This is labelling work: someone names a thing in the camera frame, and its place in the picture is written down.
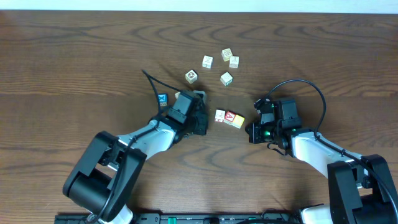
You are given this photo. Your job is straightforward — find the white block green edge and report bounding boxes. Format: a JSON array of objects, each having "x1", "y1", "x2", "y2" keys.
[{"x1": 175, "y1": 91, "x2": 181, "y2": 99}]

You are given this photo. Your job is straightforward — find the white block red circle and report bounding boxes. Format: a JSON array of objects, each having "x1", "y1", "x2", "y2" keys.
[{"x1": 185, "y1": 70, "x2": 198, "y2": 84}]

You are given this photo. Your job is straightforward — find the white block green side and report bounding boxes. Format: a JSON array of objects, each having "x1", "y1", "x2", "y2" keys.
[{"x1": 220, "y1": 72, "x2": 233, "y2": 86}]

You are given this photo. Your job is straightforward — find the yellow-green pattern block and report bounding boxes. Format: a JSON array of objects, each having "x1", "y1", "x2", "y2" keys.
[{"x1": 221, "y1": 48, "x2": 233, "y2": 62}]

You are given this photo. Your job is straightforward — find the white and yellow block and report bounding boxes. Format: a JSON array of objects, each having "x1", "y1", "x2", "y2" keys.
[{"x1": 232, "y1": 114, "x2": 245, "y2": 129}]

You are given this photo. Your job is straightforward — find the blue letter X block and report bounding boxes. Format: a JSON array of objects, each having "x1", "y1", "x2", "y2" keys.
[{"x1": 158, "y1": 93, "x2": 168, "y2": 106}]

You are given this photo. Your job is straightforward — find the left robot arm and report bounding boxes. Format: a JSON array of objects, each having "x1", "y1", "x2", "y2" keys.
[{"x1": 62, "y1": 96, "x2": 208, "y2": 223}]

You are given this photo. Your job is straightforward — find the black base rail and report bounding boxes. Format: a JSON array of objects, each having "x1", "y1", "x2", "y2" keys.
[{"x1": 54, "y1": 212, "x2": 302, "y2": 224}]

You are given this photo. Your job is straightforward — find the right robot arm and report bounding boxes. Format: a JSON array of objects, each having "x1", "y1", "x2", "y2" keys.
[{"x1": 245, "y1": 120, "x2": 397, "y2": 223}]

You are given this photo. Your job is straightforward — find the right black cable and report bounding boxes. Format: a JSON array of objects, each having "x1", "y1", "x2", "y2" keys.
[{"x1": 264, "y1": 78, "x2": 398, "y2": 215}]

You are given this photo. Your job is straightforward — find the red letter A block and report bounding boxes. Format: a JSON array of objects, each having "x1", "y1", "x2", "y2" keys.
[{"x1": 223, "y1": 111, "x2": 236, "y2": 125}]

